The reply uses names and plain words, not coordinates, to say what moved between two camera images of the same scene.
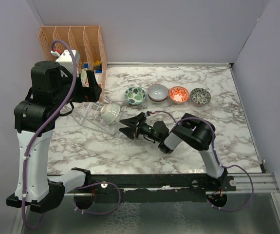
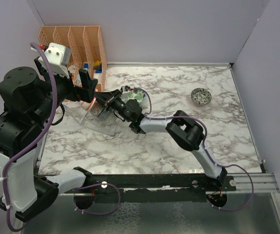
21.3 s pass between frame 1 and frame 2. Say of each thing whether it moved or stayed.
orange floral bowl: moved
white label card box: stayed
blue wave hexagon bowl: moved
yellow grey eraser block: stayed
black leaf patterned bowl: stayed
